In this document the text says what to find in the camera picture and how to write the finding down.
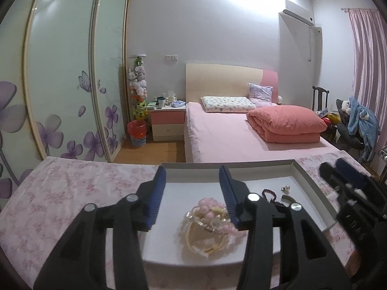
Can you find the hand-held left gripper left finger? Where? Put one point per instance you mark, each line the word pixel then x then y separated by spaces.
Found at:
pixel 156 195

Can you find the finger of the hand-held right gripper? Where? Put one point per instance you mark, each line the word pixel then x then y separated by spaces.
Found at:
pixel 350 172
pixel 331 176

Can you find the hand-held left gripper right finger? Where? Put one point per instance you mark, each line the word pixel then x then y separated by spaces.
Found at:
pixel 229 195

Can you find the grey shallow tray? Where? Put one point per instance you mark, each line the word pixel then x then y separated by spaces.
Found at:
pixel 187 184

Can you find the small pearl earring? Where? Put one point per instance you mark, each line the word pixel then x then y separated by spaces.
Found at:
pixel 286 188

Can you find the grey chair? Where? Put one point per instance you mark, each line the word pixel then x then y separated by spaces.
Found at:
pixel 343 133

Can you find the small curved olive trinket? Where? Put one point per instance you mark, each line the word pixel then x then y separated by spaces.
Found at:
pixel 287 198

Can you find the blue fleece robe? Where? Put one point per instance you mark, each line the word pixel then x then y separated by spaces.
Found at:
pixel 361 120

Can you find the colourful toys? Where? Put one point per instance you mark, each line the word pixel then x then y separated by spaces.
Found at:
pixel 328 118

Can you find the red trash bin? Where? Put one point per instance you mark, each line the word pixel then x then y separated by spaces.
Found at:
pixel 137 134

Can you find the folded pink quilt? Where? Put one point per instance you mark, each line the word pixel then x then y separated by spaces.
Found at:
pixel 287 123

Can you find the pink and cream nightstand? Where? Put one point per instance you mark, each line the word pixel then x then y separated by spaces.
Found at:
pixel 167 123

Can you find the dark wooden chair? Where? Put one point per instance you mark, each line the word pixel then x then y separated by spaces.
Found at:
pixel 320 99

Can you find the white patterned pillow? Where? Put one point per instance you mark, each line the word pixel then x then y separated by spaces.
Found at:
pixel 228 104

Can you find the blue cloth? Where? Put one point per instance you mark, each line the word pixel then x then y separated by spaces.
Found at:
pixel 177 104

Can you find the pink floral bed sheet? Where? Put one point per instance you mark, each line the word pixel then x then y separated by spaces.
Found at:
pixel 60 187

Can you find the tissue box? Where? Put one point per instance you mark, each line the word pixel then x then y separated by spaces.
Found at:
pixel 171 97

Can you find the purple floral pillow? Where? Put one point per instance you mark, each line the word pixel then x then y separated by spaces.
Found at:
pixel 261 92

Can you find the stack of plush toys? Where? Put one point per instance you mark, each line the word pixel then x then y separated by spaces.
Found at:
pixel 138 87

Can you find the pink curtain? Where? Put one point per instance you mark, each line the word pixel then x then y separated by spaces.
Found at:
pixel 369 60

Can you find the cream and pink headboard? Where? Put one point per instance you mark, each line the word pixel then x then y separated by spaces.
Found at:
pixel 223 80

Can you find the flower printed sliding wardrobe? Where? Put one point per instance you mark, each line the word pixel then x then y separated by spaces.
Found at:
pixel 60 81

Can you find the curtain rod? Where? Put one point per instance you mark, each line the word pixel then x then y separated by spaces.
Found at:
pixel 359 8

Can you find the white air conditioner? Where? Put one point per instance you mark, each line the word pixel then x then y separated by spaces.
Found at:
pixel 297 13

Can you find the white wall switch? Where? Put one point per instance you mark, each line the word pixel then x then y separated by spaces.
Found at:
pixel 171 57

